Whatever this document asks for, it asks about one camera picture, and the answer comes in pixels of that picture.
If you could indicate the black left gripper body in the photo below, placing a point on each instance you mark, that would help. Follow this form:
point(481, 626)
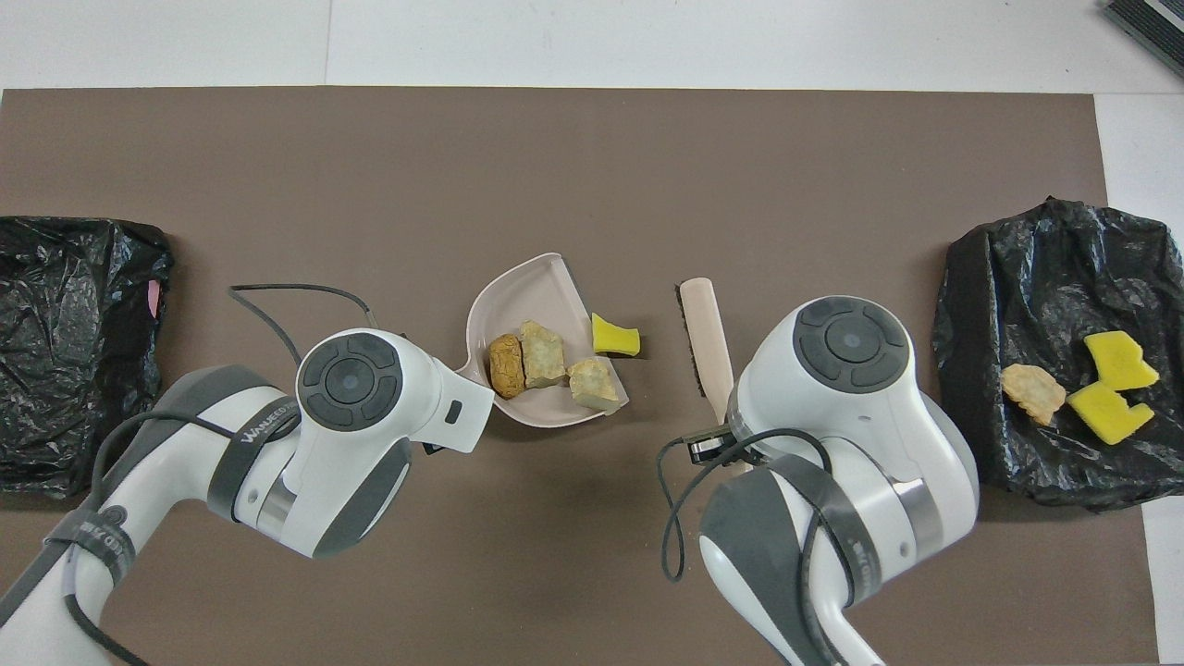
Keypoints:
point(433, 449)

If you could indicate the golden brown bread roll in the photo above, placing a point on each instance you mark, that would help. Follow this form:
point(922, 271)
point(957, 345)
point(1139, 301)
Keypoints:
point(506, 366)

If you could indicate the beige plastic dustpan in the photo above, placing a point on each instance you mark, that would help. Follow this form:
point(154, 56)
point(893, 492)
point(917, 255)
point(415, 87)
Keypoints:
point(546, 296)

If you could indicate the small yellow sponge piece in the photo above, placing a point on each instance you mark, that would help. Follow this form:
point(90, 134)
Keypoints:
point(614, 338)

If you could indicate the beige brush with black bristles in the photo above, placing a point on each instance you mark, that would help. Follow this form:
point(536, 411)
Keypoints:
point(708, 333)

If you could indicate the yellow sponge with green side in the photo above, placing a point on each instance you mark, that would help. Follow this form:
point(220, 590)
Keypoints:
point(1121, 361)

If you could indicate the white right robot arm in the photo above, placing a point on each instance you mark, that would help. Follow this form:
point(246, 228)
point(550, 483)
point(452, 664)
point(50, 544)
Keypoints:
point(851, 398)

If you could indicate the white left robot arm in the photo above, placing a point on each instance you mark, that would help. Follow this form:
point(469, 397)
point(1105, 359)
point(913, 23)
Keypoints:
point(361, 416)

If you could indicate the boxy black bag-lined trash bin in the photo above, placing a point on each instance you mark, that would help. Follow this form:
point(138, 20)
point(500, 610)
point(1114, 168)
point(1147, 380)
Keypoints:
point(74, 351)

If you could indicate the rounded black bag-lined trash bin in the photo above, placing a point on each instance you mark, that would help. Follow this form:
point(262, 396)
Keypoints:
point(1036, 277)

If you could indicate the brown table mat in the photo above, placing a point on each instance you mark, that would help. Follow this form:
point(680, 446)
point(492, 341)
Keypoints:
point(370, 185)

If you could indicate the dark ribbed panel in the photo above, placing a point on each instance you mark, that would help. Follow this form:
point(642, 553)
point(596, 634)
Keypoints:
point(1152, 23)

